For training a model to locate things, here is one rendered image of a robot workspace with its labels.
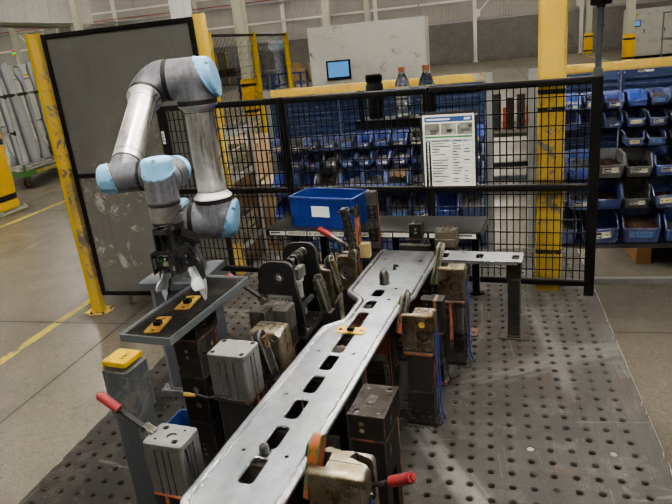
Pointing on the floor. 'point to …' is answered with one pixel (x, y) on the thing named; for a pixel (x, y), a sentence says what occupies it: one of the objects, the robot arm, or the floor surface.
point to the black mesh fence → (417, 167)
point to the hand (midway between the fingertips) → (186, 296)
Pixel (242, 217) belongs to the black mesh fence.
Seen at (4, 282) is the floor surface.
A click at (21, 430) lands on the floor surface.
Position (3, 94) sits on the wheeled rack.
